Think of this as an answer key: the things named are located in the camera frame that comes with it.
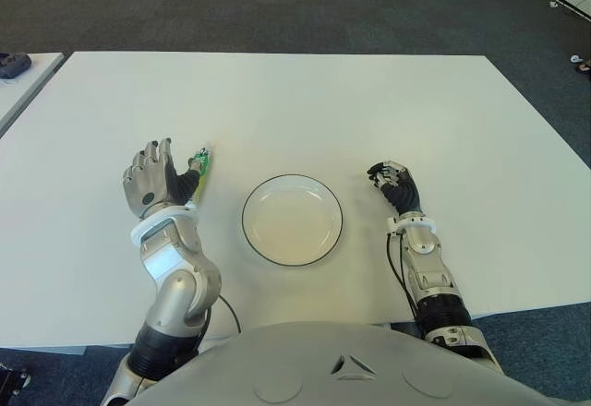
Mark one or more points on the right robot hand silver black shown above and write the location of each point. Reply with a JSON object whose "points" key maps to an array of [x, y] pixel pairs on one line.
{"points": [[406, 194]]}

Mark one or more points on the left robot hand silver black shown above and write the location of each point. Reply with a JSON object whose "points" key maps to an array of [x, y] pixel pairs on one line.
{"points": [[152, 184]]}

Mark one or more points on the green white toothpaste tube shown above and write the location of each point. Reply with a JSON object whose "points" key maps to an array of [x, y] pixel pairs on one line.
{"points": [[204, 183]]}

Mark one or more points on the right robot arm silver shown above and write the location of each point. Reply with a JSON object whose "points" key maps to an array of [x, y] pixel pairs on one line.
{"points": [[429, 258]]}

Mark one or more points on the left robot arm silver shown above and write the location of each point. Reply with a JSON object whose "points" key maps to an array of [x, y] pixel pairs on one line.
{"points": [[175, 258]]}

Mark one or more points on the white plate with black rim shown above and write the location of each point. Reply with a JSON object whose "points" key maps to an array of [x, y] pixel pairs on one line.
{"points": [[292, 226]]}

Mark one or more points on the white side table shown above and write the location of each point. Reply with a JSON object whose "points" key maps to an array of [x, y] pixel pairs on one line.
{"points": [[27, 83]]}

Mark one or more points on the dark controller device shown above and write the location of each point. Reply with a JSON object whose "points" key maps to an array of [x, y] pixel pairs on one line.
{"points": [[14, 65]]}

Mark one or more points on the grey robot torso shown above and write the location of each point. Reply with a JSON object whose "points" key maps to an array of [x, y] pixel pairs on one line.
{"points": [[323, 360]]}

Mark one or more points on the foot in sandal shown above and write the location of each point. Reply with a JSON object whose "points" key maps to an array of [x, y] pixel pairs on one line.
{"points": [[585, 65]]}

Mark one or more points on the black base equipment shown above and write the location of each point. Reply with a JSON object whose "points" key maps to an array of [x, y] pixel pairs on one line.
{"points": [[11, 378]]}

